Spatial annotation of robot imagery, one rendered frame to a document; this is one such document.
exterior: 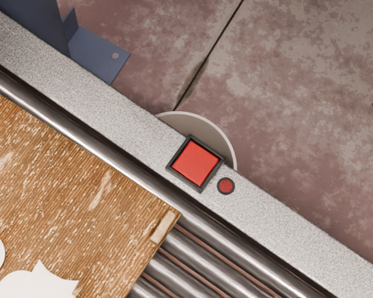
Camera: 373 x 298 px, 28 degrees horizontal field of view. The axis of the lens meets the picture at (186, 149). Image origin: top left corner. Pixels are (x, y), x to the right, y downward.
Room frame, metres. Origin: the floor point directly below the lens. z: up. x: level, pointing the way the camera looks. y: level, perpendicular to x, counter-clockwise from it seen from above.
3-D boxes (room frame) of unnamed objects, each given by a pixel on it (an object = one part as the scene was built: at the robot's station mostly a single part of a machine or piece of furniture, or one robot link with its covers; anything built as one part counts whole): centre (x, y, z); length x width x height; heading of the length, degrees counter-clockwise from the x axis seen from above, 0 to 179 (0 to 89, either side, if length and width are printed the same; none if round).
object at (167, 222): (0.24, 0.02, 0.95); 0.06 x 0.02 x 0.03; 154
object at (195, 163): (0.36, -0.02, 0.92); 0.06 x 0.06 x 0.01; 63
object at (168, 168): (0.36, -0.02, 0.92); 0.08 x 0.08 x 0.02; 63
